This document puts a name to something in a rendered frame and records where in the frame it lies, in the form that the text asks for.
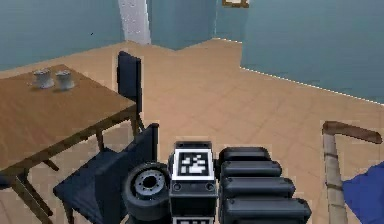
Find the white room door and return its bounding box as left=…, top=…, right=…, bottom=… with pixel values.
left=117, top=0, right=152, bottom=46

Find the brown wooden dining table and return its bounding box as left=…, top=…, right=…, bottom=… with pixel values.
left=0, top=64, right=138, bottom=224

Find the gold framed wall picture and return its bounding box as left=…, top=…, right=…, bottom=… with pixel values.
left=222, top=0, right=250, bottom=9

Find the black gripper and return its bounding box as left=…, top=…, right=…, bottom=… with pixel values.
left=121, top=161, right=172, bottom=224

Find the dark blue dining chair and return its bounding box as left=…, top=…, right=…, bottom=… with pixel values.
left=116, top=50, right=146, bottom=133
left=53, top=123, right=160, bottom=224

